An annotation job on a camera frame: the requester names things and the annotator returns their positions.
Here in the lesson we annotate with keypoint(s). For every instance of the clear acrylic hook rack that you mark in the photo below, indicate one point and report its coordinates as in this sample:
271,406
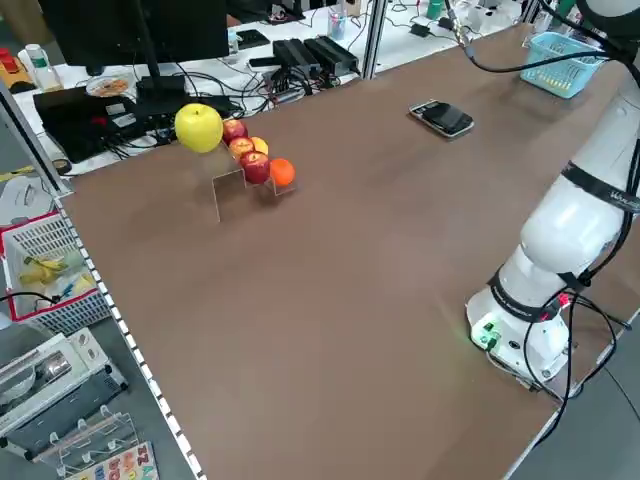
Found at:
90,435

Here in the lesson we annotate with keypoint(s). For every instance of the white plastic bottle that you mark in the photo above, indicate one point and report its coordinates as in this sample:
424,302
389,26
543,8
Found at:
42,67

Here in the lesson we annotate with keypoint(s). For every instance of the cup of pens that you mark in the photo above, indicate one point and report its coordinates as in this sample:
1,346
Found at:
336,25

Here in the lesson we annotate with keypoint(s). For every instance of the colourful alphabet puzzle board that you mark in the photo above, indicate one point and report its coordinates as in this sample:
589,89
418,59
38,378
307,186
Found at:
120,462

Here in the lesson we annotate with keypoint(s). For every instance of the large green apple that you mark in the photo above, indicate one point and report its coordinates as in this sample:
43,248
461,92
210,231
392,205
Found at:
198,127

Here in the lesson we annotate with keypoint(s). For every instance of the dark tape roll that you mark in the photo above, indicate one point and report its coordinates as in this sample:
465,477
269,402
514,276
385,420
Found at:
61,166

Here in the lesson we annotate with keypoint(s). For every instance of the plate of cookies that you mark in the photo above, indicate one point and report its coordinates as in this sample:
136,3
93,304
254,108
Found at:
107,86

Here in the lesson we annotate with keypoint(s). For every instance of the yellow lemon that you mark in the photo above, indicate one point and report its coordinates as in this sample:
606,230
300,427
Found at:
261,146

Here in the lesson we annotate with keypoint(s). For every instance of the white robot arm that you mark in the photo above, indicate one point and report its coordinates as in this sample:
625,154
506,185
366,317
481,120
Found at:
565,235

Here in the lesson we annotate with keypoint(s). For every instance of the yellow toy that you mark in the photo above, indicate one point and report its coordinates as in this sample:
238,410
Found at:
12,70

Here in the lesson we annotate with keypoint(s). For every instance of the light blue plastic basket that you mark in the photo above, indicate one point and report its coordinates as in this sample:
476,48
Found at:
580,75

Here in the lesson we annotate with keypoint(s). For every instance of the aluminium frame post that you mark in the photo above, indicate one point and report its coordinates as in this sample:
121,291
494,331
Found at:
374,35

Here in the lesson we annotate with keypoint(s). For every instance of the clear acrylic stepped stand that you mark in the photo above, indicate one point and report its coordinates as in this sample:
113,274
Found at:
227,185

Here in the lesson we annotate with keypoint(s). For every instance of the black computer monitor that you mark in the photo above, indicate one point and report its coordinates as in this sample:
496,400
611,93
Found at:
100,30

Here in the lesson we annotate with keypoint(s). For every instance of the black power brick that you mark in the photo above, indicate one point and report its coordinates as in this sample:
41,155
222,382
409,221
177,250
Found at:
295,55
332,52

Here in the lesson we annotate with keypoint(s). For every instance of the silver digital kitchen scale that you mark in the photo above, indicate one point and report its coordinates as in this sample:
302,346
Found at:
447,119

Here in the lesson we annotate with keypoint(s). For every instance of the white power socket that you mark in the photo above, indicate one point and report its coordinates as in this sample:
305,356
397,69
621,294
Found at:
87,350

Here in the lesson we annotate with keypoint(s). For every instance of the bunch of yellow bananas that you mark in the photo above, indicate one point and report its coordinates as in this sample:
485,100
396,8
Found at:
40,270

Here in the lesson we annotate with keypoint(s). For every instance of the silver toaster oven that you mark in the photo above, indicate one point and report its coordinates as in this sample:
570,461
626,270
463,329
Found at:
45,380

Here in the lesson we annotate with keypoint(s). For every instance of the red apple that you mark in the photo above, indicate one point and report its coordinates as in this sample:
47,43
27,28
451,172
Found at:
235,131
241,147
255,167

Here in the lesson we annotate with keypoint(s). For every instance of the white mesh basket red rim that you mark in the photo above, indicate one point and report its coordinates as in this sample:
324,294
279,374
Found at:
75,305

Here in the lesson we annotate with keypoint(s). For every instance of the orange fruit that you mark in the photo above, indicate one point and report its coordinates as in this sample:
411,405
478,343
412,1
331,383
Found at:
283,172

